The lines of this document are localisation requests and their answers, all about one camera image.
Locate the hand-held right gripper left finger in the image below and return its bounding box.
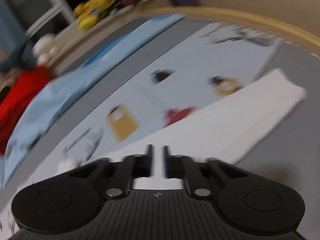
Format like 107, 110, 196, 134
67, 144, 153, 201

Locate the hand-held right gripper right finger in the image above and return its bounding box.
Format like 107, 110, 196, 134
163, 145, 248, 202

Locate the white t-shirt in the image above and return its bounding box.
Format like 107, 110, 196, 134
110, 69, 308, 190

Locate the grey printed bed sheet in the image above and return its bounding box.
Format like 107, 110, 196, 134
0, 12, 320, 240

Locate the light blue sheet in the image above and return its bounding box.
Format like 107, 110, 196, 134
0, 14, 183, 188

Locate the red blanket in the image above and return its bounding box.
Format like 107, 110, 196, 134
0, 65, 54, 155

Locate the window sill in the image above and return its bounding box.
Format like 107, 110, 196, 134
25, 0, 155, 70

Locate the yellow duck plush toy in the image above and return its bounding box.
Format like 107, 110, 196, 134
78, 13, 101, 30
74, 0, 113, 15

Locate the white plush toy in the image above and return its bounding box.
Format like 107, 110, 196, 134
32, 34, 57, 65

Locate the cream folded blanket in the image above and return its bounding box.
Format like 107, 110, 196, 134
0, 69, 18, 93

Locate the blue shark plush toy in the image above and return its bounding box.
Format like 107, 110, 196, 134
0, 34, 34, 73

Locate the white framed window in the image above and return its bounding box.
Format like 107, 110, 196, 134
0, 0, 77, 38

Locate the blue curtain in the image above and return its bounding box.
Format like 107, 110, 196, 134
0, 0, 25, 63

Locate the wooden bed frame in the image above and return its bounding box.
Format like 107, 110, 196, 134
139, 6, 320, 55

